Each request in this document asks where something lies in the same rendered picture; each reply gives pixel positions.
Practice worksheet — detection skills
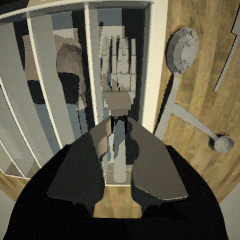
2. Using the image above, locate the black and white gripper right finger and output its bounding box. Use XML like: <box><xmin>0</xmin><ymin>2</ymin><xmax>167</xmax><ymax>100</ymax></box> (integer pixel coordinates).
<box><xmin>124</xmin><ymin>115</ymin><xmax>229</xmax><ymax>240</ymax></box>

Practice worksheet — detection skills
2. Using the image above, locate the grey spoon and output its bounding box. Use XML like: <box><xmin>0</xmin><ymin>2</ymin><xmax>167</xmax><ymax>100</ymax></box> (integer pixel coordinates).
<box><xmin>154</xmin><ymin>26</ymin><xmax>199</xmax><ymax>139</ymax></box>
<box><xmin>171</xmin><ymin>103</ymin><xmax>234</xmax><ymax>153</ymax></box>

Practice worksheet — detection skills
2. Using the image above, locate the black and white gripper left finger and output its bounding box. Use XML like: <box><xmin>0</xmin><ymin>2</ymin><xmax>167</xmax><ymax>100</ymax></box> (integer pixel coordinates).
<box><xmin>3</xmin><ymin>115</ymin><xmax>115</xmax><ymax>240</ymax></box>

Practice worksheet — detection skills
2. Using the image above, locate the grey fork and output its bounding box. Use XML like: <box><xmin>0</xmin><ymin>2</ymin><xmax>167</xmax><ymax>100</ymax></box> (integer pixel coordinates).
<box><xmin>106</xmin><ymin>37</ymin><xmax>129</xmax><ymax>90</ymax></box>
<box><xmin>102</xmin><ymin>39</ymin><xmax>136</xmax><ymax>183</ymax></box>
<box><xmin>117</xmin><ymin>37</ymin><xmax>142</xmax><ymax>90</ymax></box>

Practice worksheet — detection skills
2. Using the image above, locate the silver spoon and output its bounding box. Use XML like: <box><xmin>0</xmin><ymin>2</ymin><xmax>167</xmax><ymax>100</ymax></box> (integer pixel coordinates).
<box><xmin>56</xmin><ymin>42</ymin><xmax>90</xmax><ymax>135</ymax></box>

